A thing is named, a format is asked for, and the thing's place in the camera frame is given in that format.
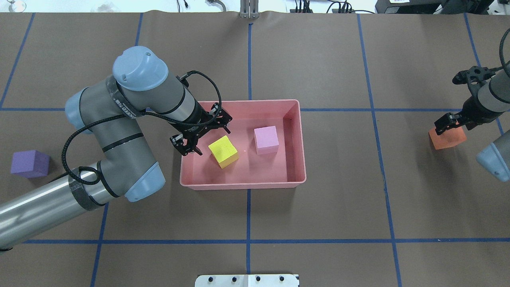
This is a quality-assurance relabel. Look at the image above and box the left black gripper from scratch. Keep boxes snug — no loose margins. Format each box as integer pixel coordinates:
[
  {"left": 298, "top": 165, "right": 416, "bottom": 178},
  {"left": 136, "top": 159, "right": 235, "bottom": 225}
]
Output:
[{"left": 170, "top": 102, "right": 233, "bottom": 156}]

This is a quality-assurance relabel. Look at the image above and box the purple foam block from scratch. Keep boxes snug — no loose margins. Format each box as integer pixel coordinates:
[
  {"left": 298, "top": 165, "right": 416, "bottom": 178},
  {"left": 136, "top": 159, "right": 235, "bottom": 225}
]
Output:
[{"left": 10, "top": 149, "right": 50, "bottom": 178}]

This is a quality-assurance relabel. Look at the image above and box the metal clamp bracket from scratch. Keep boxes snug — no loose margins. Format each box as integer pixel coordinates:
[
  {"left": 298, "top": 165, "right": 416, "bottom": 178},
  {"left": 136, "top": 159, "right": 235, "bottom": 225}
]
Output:
[{"left": 239, "top": 0, "right": 260, "bottom": 20}]

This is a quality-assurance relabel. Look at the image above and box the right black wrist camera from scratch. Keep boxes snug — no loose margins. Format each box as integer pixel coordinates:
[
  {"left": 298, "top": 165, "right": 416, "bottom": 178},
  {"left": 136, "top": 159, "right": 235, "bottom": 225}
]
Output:
[{"left": 452, "top": 66, "right": 496, "bottom": 85}]

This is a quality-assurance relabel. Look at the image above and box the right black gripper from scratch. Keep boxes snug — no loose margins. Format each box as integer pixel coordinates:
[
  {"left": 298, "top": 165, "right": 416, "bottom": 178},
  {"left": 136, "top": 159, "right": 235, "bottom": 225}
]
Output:
[{"left": 434, "top": 96, "right": 495, "bottom": 136}]

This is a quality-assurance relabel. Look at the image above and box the yellow foam block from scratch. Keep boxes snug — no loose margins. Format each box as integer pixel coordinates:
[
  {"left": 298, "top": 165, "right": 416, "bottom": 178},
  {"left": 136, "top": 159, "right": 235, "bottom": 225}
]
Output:
[{"left": 208, "top": 136, "right": 240, "bottom": 169}]

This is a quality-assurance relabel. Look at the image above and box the light pink foam block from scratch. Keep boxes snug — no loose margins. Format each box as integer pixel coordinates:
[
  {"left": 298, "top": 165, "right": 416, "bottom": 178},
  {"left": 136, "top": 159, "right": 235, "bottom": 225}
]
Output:
[{"left": 254, "top": 126, "right": 279, "bottom": 155}]

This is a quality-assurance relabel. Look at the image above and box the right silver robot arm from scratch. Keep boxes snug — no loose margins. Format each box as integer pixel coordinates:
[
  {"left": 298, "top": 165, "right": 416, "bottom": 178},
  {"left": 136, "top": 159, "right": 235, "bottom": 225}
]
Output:
[{"left": 429, "top": 30, "right": 510, "bottom": 182}]

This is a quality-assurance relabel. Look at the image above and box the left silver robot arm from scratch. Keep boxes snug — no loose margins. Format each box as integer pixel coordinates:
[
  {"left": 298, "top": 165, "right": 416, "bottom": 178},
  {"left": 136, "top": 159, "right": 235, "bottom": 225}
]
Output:
[{"left": 0, "top": 46, "right": 232, "bottom": 253}]

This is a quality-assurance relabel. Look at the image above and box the pink plastic bin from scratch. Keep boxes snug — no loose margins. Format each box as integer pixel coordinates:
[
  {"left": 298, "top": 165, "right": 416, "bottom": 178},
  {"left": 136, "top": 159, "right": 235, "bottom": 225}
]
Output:
[{"left": 180, "top": 99, "right": 306, "bottom": 191}]

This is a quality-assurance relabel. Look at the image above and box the white camera stand base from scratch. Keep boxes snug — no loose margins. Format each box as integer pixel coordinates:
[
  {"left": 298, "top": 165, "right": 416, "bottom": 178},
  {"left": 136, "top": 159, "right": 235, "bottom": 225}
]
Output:
[{"left": 194, "top": 274, "right": 300, "bottom": 287}]

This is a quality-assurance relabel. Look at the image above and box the orange foam block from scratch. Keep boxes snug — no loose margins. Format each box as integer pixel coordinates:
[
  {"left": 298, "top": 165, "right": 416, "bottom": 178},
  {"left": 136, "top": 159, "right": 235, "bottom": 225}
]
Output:
[{"left": 428, "top": 128, "right": 467, "bottom": 149}]

